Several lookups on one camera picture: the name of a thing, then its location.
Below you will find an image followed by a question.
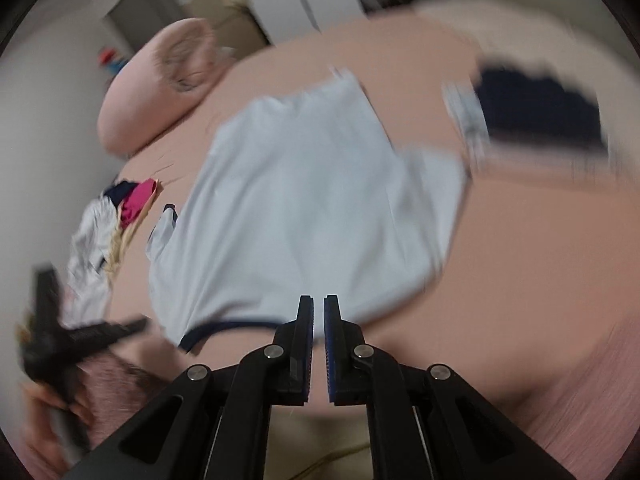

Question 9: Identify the folded white printed garment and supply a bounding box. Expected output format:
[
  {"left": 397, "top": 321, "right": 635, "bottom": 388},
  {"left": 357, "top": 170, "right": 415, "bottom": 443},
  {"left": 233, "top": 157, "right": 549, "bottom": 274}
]
[{"left": 442, "top": 82, "right": 493, "bottom": 171}]

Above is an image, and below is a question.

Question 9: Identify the magenta garment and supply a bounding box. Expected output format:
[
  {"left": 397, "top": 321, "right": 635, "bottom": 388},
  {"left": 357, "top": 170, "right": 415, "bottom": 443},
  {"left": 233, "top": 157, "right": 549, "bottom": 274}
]
[{"left": 119, "top": 180, "right": 162, "bottom": 228}]

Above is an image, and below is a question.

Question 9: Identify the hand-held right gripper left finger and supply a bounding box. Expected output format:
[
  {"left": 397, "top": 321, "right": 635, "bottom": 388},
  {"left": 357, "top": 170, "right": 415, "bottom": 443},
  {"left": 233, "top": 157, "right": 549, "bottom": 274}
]
[{"left": 65, "top": 294, "right": 316, "bottom": 480}]

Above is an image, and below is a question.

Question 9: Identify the large beige dotted pillow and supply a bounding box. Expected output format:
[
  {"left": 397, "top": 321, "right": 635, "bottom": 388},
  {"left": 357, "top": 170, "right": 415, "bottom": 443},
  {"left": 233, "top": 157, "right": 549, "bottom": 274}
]
[{"left": 412, "top": 0, "right": 640, "bottom": 161}]

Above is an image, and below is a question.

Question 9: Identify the white grey patterned garment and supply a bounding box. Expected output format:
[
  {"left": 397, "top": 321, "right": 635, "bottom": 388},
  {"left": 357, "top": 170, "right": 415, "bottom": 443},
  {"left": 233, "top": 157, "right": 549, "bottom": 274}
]
[{"left": 67, "top": 195, "right": 121, "bottom": 326}]

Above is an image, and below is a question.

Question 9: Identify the beige cabinet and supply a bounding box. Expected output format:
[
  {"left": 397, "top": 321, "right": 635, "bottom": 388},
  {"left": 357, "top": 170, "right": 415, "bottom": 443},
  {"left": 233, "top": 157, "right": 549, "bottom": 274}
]
[{"left": 185, "top": 0, "right": 273, "bottom": 56}]

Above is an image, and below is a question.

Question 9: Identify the dark grey door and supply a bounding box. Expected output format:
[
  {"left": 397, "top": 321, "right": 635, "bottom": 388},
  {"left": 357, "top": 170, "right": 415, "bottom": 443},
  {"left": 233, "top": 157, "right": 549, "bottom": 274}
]
[{"left": 102, "top": 0, "right": 188, "bottom": 46}]

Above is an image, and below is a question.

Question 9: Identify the bed with pink sheet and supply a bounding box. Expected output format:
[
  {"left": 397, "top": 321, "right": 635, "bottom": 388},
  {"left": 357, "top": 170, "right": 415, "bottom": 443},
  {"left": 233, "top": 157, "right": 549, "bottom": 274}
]
[{"left": 47, "top": 5, "right": 640, "bottom": 426}]

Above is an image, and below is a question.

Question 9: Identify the black garment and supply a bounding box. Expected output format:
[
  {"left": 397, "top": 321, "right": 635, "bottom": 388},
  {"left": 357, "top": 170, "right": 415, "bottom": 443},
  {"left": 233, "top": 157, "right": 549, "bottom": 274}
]
[{"left": 102, "top": 180, "right": 138, "bottom": 201}]

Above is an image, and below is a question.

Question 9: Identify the rolled pink quilt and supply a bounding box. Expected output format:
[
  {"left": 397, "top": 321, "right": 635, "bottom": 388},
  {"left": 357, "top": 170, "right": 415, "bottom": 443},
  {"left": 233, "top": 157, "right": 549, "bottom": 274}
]
[{"left": 97, "top": 17, "right": 236, "bottom": 156}]

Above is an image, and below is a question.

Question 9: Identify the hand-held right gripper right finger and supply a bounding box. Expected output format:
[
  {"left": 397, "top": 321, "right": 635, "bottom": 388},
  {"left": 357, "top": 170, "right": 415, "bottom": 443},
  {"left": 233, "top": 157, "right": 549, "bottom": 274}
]
[{"left": 323, "top": 294, "right": 566, "bottom": 480}]

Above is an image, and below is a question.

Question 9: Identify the folded navy garment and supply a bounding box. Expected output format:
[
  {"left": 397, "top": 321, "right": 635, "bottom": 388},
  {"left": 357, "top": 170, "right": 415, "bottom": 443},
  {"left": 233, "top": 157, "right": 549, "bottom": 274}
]
[{"left": 472, "top": 67, "right": 608, "bottom": 153}]

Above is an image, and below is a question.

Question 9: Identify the light blue shirt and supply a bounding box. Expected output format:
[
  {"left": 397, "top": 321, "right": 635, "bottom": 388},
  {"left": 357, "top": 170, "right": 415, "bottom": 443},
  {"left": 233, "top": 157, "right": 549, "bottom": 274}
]
[{"left": 146, "top": 67, "right": 473, "bottom": 356}]

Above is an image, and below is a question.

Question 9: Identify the person's left hand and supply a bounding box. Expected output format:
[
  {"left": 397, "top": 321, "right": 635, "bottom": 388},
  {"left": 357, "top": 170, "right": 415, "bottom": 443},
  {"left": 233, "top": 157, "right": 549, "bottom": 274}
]
[{"left": 22, "top": 385, "right": 98, "bottom": 466}]

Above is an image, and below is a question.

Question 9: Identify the red hat doll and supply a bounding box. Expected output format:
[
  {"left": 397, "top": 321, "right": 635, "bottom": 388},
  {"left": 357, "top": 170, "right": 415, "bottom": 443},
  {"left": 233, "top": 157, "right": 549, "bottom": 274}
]
[{"left": 97, "top": 47, "right": 123, "bottom": 73}]

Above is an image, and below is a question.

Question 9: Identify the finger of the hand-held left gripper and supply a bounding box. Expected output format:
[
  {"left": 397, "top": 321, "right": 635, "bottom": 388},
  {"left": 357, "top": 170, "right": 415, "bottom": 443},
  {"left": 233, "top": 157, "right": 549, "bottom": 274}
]
[
  {"left": 32, "top": 267, "right": 68, "bottom": 361},
  {"left": 62, "top": 316, "right": 151, "bottom": 361}
]

